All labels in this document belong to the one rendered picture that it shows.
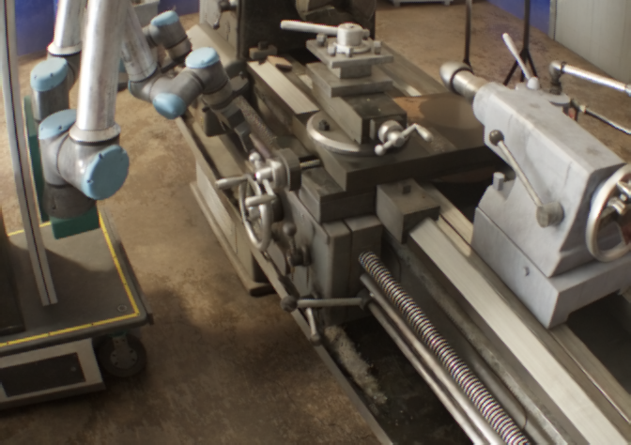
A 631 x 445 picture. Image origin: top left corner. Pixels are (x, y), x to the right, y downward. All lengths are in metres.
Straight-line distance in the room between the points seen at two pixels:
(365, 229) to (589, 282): 0.61
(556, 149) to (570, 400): 0.51
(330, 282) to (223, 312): 1.01
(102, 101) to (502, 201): 0.95
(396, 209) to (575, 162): 0.51
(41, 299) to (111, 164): 0.72
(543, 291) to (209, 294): 1.66
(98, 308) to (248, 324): 0.66
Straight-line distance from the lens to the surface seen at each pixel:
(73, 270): 2.56
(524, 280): 1.56
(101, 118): 1.84
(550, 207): 1.47
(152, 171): 3.70
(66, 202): 2.06
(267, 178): 1.86
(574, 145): 1.52
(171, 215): 3.35
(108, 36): 1.78
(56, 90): 2.43
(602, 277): 1.57
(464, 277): 1.63
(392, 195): 1.79
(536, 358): 1.46
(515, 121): 1.61
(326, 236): 1.79
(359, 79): 1.90
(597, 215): 1.39
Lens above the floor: 1.81
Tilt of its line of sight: 33 degrees down
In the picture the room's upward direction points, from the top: 1 degrees clockwise
